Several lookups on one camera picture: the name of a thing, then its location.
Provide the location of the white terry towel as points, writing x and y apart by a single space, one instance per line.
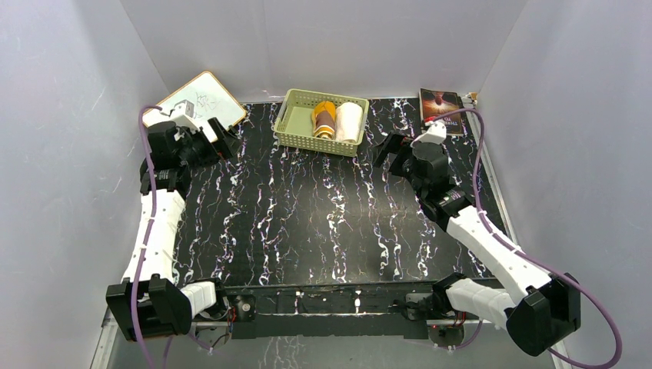
348 122

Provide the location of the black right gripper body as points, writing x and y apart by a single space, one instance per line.
402 167

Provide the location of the dark paperback book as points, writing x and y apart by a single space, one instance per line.
436 103

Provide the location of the green perforated plastic basket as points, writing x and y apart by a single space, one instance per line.
293 126

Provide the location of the wood framed whiteboard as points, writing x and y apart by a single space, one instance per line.
210 98

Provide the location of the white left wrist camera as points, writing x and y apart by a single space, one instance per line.
183 114

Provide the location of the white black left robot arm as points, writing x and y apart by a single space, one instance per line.
147 303

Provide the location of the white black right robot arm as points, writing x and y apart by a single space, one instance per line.
537 308

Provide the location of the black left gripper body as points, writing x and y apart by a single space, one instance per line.
197 150

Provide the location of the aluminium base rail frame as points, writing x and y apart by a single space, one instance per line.
347 326

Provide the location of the orange brown towel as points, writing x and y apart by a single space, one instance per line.
323 119

